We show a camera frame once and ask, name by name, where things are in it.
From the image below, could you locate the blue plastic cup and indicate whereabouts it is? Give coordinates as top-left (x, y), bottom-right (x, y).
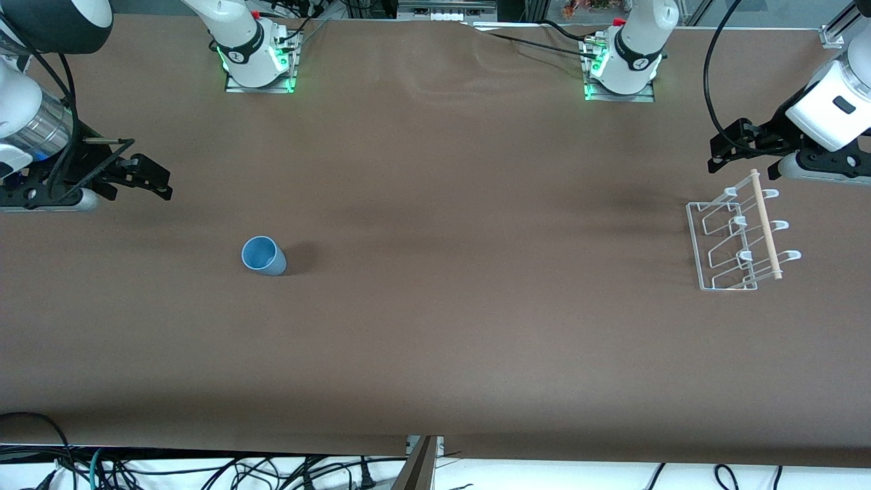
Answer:
top-left (241, 235), bottom-right (287, 277)

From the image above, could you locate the brown table cover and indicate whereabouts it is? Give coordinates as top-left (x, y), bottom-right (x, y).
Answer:
top-left (0, 14), bottom-right (871, 470)

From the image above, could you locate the white wire cup rack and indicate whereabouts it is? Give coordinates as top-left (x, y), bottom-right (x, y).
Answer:
top-left (686, 169), bottom-right (802, 292)

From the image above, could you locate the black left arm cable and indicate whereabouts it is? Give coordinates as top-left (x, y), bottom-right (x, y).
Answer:
top-left (703, 0), bottom-right (746, 140)

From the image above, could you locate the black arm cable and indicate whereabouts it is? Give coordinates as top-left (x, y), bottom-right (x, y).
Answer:
top-left (703, 0), bottom-right (746, 140)
top-left (0, 20), bottom-right (77, 205)

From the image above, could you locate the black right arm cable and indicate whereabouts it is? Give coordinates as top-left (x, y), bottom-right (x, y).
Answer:
top-left (0, 20), bottom-right (77, 205)

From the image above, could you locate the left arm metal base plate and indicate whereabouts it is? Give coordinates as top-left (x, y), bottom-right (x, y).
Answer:
top-left (583, 37), bottom-right (656, 103)

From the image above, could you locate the aluminium frame profile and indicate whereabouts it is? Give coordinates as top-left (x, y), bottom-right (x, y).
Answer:
top-left (819, 0), bottom-right (859, 48)

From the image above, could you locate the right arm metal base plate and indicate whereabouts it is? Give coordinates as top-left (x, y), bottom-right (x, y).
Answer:
top-left (225, 31), bottom-right (301, 95)

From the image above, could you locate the black cable on table cover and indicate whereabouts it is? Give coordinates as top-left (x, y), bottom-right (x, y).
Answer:
top-left (470, 20), bottom-right (608, 62)

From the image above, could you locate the black looped floor cable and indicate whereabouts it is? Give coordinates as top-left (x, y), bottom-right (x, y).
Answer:
top-left (0, 411), bottom-right (77, 490)

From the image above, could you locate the tangled black cable bundle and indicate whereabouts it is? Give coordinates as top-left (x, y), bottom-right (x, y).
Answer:
top-left (102, 455), bottom-right (409, 490)

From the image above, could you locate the brown angled post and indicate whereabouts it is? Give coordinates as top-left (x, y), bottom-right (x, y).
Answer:
top-left (391, 436), bottom-right (437, 490)

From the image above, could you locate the small metal table bracket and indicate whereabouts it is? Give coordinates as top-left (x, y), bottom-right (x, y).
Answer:
top-left (406, 436), bottom-right (446, 458)

